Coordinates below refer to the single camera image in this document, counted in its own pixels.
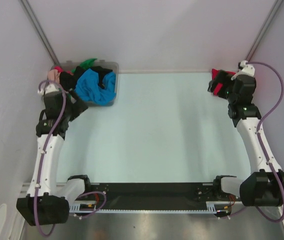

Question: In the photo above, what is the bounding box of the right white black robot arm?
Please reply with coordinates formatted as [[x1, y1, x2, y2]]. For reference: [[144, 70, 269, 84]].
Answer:
[[208, 69, 284, 207]]

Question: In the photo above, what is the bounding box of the aluminium rail frame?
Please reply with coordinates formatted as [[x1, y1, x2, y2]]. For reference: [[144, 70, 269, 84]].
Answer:
[[17, 181, 284, 204]]

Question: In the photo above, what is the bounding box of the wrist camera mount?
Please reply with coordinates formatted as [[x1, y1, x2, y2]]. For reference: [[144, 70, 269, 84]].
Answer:
[[231, 60, 255, 81], [37, 83, 61, 96]]

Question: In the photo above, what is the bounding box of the black t shirt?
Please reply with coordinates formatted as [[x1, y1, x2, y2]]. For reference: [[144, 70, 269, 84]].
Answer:
[[59, 66, 113, 90]]

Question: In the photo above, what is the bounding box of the beige pink t shirt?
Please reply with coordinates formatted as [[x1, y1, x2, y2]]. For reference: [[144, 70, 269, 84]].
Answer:
[[47, 69, 61, 84]]

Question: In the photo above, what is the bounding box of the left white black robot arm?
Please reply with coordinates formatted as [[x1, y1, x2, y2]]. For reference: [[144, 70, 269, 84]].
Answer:
[[16, 90, 93, 226]]

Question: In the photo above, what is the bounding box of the green t shirt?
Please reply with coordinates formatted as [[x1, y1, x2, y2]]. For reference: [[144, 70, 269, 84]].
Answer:
[[65, 58, 100, 102]]

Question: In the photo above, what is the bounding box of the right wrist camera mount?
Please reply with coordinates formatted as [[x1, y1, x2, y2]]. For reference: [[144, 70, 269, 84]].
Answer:
[[231, 60, 255, 81]]

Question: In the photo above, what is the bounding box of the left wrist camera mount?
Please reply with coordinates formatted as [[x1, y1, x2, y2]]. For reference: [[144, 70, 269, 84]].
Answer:
[[37, 83, 61, 96]]

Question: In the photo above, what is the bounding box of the red t shirt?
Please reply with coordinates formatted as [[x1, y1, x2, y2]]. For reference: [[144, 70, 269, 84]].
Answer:
[[209, 68, 236, 99]]

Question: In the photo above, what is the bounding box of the blue t shirt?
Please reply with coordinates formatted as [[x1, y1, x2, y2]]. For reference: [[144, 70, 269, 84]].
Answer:
[[75, 68, 117, 106]]

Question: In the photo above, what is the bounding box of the grey plastic bin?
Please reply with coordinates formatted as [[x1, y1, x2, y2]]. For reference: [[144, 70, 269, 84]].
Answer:
[[47, 58, 119, 107]]

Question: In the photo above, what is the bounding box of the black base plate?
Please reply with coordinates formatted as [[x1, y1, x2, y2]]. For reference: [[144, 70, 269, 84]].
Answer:
[[74, 181, 243, 211]]

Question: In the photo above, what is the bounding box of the white slotted cable duct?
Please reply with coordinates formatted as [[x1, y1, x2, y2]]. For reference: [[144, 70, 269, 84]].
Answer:
[[69, 202, 231, 216]]

